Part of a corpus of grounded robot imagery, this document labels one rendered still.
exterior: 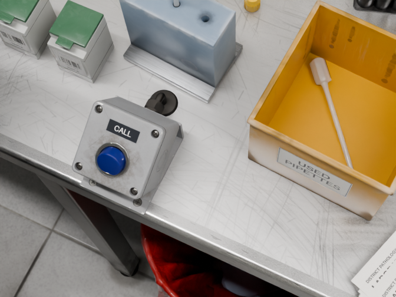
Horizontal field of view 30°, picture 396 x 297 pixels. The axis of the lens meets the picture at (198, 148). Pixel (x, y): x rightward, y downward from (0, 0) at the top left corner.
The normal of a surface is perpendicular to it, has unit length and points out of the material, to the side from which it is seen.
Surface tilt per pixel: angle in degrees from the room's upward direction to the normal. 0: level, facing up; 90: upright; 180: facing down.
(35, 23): 90
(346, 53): 90
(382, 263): 0
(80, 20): 0
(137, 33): 90
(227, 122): 0
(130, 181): 30
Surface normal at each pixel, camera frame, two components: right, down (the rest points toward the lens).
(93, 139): -0.25, 0.14
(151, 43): -0.52, 0.82
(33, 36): 0.90, 0.40
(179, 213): -0.04, -0.33
